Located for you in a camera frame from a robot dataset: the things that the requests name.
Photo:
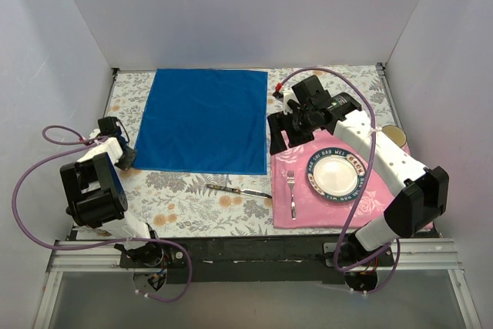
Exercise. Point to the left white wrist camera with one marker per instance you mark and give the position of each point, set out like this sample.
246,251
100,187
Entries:
110,146

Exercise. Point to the blue cloth napkin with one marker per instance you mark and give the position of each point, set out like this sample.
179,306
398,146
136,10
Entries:
205,121

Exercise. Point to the silver fork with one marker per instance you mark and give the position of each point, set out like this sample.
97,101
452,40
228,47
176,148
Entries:
291,183

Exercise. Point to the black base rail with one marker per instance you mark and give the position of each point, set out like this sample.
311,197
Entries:
238,259

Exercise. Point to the cream mug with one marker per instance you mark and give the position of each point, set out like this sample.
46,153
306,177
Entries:
396,134

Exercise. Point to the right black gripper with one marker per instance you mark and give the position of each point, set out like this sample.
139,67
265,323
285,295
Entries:
289,129

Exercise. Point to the white plate green rim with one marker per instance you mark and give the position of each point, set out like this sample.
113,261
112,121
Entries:
336,174

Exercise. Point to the pink floral placemat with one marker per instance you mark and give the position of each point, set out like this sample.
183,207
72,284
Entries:
312,209

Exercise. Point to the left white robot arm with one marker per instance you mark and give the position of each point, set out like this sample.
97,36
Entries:
97,200

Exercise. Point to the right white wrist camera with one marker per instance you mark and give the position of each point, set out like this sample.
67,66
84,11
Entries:
285,98

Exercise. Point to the aluminium frame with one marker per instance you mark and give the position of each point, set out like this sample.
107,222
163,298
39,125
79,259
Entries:
426,288

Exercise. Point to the floral tablecloth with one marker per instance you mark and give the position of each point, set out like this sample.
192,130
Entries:
179,205

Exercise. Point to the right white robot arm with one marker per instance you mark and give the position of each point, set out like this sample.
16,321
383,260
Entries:
420,193

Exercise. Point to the patterned handle table knife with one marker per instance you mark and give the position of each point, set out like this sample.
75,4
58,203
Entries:
246,192

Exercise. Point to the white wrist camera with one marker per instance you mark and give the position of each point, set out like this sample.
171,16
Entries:
110,146
285,98

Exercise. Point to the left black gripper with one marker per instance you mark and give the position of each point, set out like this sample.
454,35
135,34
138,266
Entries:
125,156

